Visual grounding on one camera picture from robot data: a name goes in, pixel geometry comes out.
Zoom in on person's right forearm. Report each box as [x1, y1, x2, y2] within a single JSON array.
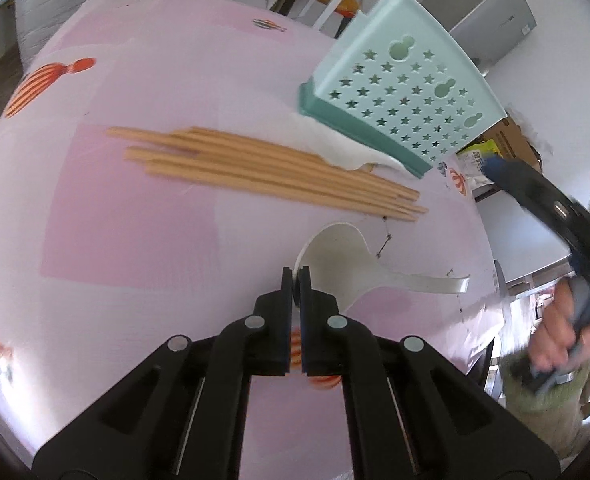
[[500, 352, 590, 461]]

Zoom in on plastic-wrapped white bundle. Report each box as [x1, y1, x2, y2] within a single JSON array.
[[14, 0, 96, 68]]

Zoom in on yellow white packet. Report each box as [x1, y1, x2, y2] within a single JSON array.
[[456, 141, 500, 196]]

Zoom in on white plastic spoon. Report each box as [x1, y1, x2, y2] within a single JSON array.
[[293, 222, 472, 313]]

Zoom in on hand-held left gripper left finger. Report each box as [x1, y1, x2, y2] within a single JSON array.
[[31, 266, 294, 480]]

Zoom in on teal plastic utensil holder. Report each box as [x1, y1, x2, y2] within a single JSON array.
[[297, 0, 508, 179]]

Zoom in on bunch of wooden chopsticks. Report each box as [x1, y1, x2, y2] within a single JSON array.
[[106, 126, 430, 223]]

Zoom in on pink printed tablecloth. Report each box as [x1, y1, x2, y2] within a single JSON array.
[[0, 0, 500, 480]]

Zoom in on cardboard box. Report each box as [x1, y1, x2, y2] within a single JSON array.
[[475, 115, 543, 173]]

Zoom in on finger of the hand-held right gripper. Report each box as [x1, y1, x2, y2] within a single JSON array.
[[484, 156, 583, 241]]

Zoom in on silver refrigerator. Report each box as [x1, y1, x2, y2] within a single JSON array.
[[421, 0, 538, 77]]

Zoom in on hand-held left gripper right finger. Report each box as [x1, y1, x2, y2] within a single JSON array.
[[299, 266, 560, 480]]

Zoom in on person's right hand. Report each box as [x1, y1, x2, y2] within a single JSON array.
[[529, 279, 590, 376]]

